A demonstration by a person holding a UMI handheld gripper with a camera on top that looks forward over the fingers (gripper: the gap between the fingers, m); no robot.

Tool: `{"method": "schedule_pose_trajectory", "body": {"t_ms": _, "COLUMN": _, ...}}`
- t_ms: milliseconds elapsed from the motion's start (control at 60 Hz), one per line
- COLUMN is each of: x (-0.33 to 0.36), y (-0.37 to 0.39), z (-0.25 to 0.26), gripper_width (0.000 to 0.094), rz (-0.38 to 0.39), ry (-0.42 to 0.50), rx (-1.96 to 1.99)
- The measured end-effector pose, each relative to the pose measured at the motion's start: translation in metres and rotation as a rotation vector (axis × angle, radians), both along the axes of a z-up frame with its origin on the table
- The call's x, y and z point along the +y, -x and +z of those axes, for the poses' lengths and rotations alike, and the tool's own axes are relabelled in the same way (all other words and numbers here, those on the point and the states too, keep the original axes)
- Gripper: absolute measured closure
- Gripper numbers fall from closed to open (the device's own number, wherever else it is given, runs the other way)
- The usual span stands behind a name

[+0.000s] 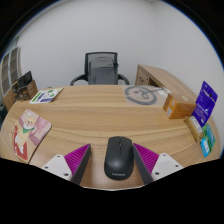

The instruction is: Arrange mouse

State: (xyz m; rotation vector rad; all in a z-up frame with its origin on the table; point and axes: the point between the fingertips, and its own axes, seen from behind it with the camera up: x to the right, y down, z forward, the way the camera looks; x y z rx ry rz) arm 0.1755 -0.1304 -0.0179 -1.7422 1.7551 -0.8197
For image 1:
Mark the white sticker sheet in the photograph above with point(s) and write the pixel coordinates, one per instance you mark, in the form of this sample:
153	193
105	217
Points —
46	95

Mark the brown printed cardboard box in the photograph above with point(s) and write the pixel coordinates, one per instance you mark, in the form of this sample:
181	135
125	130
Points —
30	91

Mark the grey backpack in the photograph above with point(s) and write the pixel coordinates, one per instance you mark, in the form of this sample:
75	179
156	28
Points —
102	71

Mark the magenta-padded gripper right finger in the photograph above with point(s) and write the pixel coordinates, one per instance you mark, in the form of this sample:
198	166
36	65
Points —
165	165

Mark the orange-brown cardboard box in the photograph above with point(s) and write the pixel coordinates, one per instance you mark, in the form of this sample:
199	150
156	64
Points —
180	106

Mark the purple card package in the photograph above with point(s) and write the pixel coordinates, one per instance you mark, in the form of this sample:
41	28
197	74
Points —
206	103

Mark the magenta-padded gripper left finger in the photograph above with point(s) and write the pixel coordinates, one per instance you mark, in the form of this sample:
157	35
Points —
59	165

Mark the small tan box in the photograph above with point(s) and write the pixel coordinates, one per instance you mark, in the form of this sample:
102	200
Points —
194	128

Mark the wooden side desk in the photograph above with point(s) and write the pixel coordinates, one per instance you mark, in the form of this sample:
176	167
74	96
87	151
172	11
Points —
156	75

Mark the black mesh office chair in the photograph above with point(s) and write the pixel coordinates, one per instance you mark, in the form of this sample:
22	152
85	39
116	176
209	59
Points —
100	54

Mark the small brown cardboard box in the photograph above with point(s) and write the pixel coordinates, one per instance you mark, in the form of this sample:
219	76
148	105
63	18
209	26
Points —
14	88

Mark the wooden shelf unit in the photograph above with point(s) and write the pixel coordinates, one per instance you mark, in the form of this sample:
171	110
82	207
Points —
8	70

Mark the black computer mouse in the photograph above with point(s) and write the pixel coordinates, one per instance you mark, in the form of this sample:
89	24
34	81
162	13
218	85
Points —
118	158

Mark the black product box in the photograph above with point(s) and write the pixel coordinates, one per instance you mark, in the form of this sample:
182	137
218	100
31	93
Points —
25	79

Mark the small blue packet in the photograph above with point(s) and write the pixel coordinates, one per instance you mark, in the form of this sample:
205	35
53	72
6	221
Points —
205	147

